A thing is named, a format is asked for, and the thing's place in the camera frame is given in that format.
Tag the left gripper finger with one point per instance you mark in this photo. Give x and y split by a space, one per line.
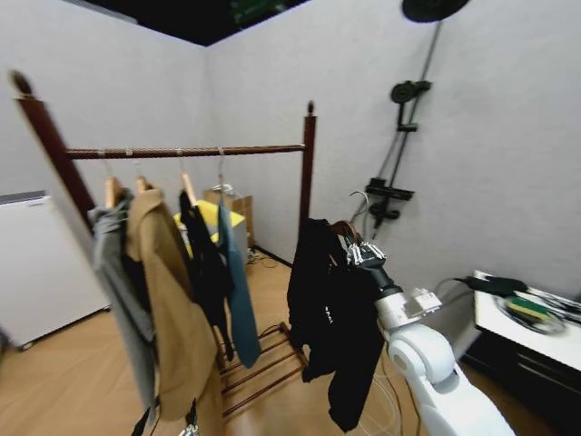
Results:
141 420
192 415

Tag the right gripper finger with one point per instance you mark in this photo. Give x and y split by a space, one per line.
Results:
374 251
355 255

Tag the dark wooden hanger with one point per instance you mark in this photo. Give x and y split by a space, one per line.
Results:
344 227

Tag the black hooded garment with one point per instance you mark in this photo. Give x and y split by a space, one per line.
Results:
331 309

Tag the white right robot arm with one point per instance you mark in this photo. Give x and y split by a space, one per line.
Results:
436 363

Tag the teal garment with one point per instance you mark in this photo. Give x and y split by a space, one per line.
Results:
238 295

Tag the grey garment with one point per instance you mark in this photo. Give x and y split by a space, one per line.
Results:
118 281

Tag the thin black garment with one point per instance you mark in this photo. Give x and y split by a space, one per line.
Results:
204 268

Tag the silver metal hanger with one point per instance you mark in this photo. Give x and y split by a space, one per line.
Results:
221 179

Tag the light wooden hanger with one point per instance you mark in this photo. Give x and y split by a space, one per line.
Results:
142 183
110 191
187 186

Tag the black shower mixer valve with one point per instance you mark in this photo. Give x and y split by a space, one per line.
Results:
390 193

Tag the tan coat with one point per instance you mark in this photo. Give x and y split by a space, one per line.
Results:
177 300

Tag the black hair dryer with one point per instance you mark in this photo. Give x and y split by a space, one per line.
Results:
495 285

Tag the cardboard box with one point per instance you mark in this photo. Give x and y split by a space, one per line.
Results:
240 211

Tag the yellow bin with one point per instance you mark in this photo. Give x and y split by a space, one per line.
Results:
229 222

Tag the green and yellow sponge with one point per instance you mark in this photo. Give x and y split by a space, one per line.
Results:
528 308

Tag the black hand shower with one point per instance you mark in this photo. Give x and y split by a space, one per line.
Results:
405 93

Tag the white-topped black vanity cabinet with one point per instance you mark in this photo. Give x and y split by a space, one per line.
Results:
522 359

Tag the white low cabinet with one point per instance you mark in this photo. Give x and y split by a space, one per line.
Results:
41 272

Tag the dark wooden clothes rack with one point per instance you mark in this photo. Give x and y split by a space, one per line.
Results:
181 152

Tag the round black overhead shower head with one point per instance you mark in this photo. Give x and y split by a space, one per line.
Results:
431 8

